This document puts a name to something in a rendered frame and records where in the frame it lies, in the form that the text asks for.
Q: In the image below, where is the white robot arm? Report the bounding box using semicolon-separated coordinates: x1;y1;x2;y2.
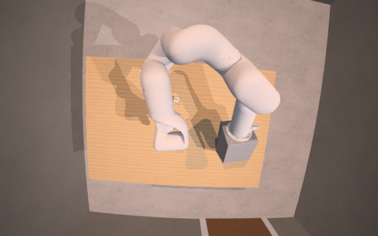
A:
140;24;280;151

